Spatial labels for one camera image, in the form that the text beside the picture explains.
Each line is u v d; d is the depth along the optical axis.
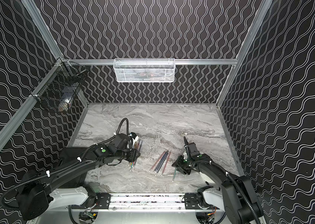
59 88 0.93
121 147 0.63
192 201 0.73
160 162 0.89
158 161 0.90
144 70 0.68
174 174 0.84
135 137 0.74
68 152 0.86
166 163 0.88
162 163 0.88
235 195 0.42
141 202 0.75
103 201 0.75
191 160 0.66
